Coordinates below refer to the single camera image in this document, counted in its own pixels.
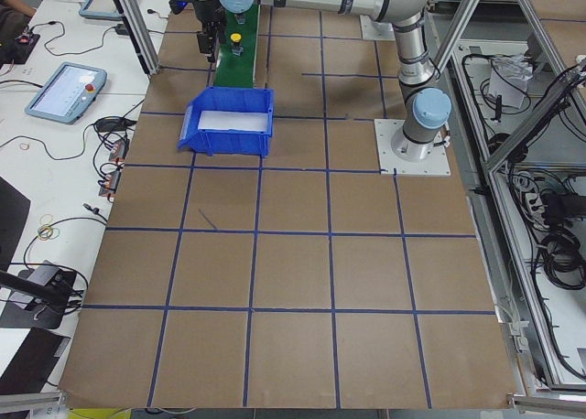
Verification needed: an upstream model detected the near teach pendant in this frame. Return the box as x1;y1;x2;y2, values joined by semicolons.
25;62;108;124

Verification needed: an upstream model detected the teach pendant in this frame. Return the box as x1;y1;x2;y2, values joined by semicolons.
79;0;122;22
25;62;108;124

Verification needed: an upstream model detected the yellow push button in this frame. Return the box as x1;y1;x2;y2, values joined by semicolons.
230;32;244;56

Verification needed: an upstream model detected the left blue plastic bin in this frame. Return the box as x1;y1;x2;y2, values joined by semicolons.
178;87;274;157

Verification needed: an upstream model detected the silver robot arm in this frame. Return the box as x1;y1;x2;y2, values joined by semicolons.
169;0;451;162

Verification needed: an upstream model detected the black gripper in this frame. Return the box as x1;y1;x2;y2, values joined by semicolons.
169;0;227;62

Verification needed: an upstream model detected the far teach pendant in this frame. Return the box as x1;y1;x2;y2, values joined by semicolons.
79;0;122;22

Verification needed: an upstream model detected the black power adapter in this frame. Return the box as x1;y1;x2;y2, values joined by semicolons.
114;24;129;36

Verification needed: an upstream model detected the green conveyor belt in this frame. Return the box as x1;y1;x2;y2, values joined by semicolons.
213;5;259;88

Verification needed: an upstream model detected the aluminium frame post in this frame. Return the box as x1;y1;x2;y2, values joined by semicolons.
113;0;160;76

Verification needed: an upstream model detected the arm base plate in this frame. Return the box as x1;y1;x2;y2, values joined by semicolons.
360;15;396;41
374;119;451;177

